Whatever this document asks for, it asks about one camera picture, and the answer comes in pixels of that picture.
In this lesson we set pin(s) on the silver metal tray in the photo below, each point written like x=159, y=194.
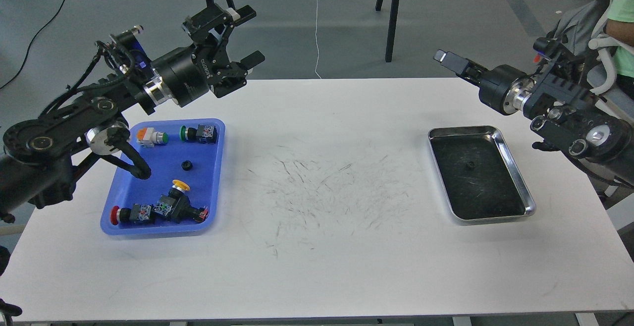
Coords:
x=495, y=190

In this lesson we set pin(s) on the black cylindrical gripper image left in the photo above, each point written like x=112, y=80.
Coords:
x=177, y=75

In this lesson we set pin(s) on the white chair frame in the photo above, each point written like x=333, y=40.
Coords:
x=603, y=78

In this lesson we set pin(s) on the yellow mushroom button switch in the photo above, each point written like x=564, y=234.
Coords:
x=176, y=205

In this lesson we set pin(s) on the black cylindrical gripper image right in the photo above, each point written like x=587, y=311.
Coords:
x=497, y=88

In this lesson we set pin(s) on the black stand legs right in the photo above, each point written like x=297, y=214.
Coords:
x=392, y=25

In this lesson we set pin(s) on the blue plastic tray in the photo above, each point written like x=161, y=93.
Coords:
x=165, y=164

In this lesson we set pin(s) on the person in green shirt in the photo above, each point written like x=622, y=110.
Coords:
x=620, y=26

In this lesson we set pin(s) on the grey backpack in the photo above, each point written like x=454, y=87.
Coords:
x=575, y=27

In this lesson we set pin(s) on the green push button switch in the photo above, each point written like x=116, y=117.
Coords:
x=202, y=133

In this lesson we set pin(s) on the orange push button switch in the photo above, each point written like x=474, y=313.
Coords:
x=149, y=137

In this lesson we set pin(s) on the red push button switch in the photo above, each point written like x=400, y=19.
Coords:
x=137, y=214

